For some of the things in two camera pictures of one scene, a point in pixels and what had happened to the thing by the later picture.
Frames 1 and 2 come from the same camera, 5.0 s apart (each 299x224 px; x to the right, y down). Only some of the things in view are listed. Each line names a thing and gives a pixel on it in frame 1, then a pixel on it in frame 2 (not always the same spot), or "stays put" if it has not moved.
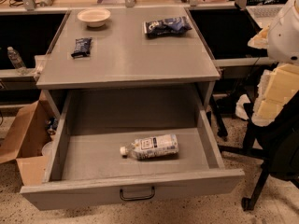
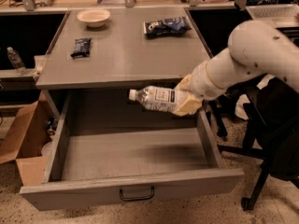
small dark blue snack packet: [81, 48] stays put
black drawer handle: [140, 198] stays put
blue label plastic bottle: [151, 147] to [158, 98]
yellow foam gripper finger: [277, 88] to [188, 106]
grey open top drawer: [86, 166] stays put
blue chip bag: [166, 25] stays put
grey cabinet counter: [154, 46] stays put
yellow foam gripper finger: [261, 40] to [185, 83]
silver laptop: [264, 14] stays put
